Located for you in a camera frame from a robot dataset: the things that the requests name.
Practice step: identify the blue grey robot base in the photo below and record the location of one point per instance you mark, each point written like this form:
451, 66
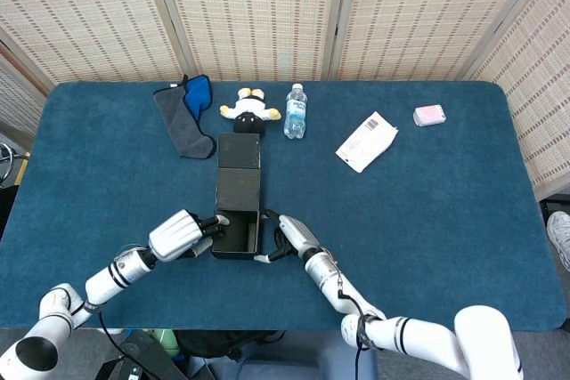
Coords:
289, 362

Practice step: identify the white sneaker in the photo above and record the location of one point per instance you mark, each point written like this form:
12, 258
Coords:
559, 237

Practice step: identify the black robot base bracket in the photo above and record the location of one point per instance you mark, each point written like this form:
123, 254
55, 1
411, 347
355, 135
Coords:
147, 358

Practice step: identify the white plastic package pouch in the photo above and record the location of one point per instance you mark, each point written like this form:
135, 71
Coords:
365, 144

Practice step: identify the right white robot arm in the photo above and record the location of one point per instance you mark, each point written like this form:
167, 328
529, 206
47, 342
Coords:
325, 275

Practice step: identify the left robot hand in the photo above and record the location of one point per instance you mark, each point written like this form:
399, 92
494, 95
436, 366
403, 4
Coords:
176, 235

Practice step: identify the black bag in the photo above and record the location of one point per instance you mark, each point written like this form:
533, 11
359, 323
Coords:
214, 344

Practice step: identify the black white plush toy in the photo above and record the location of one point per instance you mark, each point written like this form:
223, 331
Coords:
249, 108

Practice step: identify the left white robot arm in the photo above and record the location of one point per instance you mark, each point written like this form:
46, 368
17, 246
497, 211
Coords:
107, 282

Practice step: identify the clear plastic water bottle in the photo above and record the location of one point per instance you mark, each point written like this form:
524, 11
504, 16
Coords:
295, 115

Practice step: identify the black foldable cardboard box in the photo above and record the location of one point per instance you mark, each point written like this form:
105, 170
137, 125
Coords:
238, 184

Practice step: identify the pink tissue pack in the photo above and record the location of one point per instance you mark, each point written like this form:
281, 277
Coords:
429, 115

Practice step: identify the blue carpet table mat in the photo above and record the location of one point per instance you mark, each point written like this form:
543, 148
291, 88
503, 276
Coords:
445, 220

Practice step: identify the grey and blue towel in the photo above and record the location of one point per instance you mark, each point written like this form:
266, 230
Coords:
187, 131

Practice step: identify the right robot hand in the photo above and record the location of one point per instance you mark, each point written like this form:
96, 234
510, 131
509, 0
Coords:
298, 235

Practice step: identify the green plastic bottle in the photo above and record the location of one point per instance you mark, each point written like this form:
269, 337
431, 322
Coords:
162, 340

